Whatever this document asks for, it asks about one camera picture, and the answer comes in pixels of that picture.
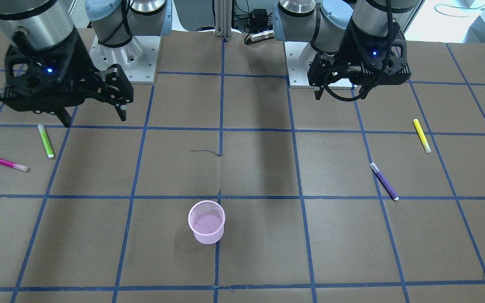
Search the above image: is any yellow pen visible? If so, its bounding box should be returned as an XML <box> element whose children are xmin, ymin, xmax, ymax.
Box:
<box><xmin>412</xmin><ymin>118</ymin><xmax>432</xmax><ymax>154</ymax></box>

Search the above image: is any purple pen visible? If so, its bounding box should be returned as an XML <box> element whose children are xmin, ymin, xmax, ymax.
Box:
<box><xmin>369</xmin><ymin>162</ymin><xmax>399</xmax><ymax>201</ymax></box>

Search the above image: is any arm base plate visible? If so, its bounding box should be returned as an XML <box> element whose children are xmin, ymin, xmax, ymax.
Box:
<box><xmin>285</xmin><ymin>42</ymin><xmax>357</xmax><ymax>90</ymax></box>
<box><xmin>89</xmin><ymin>36</ymin><xmax>161</xmax><ymax>85</ymax></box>

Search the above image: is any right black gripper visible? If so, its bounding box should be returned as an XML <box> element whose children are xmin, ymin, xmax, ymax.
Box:
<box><xmin>3</xmin><ymin>29</ymin><xmax>133</xmax><ymax>128</ymax></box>

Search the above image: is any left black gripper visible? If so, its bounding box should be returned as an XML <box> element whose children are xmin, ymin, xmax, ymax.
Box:
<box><xmin>307</xmin><ymin>21</ymin><xmax>408</xmax><ymax>100</ymax></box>

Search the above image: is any pink mesh cup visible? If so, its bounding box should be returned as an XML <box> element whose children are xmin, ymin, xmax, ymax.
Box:
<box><xmin>187</xmin><ymin>201</ymin><xmax>226</xmax><ymax>245</ymax></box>

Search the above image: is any aluminium frame post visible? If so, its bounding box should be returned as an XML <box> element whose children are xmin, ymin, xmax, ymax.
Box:
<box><xmin>213</xmin><ymin>0</ymin><xmax>233</xmax><ymax>40</ymax></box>

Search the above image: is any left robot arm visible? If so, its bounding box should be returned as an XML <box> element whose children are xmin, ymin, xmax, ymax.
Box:
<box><xmin>272</xmin><ymin>0</ymin><xmax>419</xmax><ymax>102</ymax></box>

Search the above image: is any green pen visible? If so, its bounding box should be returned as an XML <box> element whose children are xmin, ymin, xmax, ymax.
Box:
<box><xmin>38</xmin><ymin>124</ymin><xmax>55</xmax><ymax>159</ymax></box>

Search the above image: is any pink pen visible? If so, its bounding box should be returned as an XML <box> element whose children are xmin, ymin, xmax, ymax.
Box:
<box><xmin>0</xmin><ymin>158</ymin><xmax>29</xmax><ymax>171</ymax></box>

